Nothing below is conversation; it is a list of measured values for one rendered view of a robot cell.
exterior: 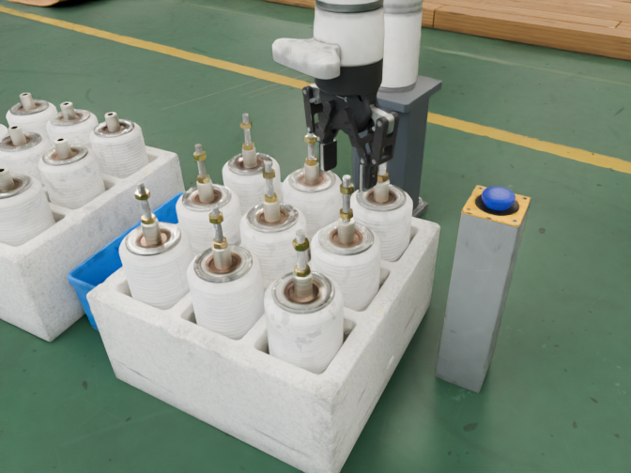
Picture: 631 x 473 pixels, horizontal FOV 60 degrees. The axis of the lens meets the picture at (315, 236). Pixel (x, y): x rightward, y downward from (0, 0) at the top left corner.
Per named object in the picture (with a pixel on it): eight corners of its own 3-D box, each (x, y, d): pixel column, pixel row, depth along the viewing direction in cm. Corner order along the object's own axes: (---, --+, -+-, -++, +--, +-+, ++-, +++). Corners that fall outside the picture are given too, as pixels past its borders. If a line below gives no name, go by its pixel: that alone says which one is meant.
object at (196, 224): (250, 303, 90) (238, 212, 80) (192, 309, 90) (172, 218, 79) (249, 267, 98) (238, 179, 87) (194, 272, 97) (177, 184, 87)
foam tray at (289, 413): (252, 246, 115) (242, 171, 104) (430, 304, 99) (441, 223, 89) (115, 377, 87) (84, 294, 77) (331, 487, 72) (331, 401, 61)
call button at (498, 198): (484, 195, 71) (486, 182, 70) (515, 203, 69) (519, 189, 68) (476, 210, 68) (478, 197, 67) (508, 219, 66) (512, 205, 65)
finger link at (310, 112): (323, 81, 66) (331, 129, 69) (315, 81, 68) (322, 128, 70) (306, 86, 65) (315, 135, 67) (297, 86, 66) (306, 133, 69)
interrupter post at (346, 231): (340, 234, 75) (340, 214, 73) (357, 236, 75) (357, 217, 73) (334, 244, 73) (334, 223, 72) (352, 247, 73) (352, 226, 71)
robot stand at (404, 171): (373, 190, 132) (378, 67, 114) (428, 208, 125) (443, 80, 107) (339, 217, 123) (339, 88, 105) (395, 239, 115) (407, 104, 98)
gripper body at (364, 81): (402, 49, 58) (396, 130, 63) (347, 33, 63) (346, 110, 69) (350, 66, 54) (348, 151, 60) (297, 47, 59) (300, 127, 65)
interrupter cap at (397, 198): (353, 211, 80) (353, 207, 79) (358, 185, 86) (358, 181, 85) (405, 215, 79) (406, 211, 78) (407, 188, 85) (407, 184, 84)
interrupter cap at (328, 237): (328, 221, 78) (328, 216, 78) (379, 229, 76) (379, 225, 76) (310, 251, 72) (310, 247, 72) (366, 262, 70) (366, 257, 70)
